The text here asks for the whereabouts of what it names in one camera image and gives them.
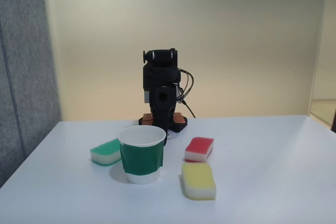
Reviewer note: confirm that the white cup with green tape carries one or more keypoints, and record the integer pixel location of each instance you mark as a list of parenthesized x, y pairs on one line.
[(141, 155)]

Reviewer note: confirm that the green and white sponge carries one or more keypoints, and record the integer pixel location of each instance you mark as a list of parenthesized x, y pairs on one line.
[(105, 153)]

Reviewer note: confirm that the white paper label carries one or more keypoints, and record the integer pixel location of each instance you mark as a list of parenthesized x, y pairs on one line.
[(147, 97)]

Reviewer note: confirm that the yellow and white sponge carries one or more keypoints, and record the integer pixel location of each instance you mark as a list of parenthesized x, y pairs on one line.
[(199, 179)]

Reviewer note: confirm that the orange table clamp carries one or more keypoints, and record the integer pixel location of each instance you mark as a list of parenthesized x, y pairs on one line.
[(179, 118), (147, 119)]

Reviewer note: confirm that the grey fabric partition panel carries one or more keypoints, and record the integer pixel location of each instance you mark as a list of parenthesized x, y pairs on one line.
[(26, 77)]

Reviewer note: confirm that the red and white sponge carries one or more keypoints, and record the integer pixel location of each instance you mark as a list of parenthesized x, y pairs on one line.
[(199, 148)]

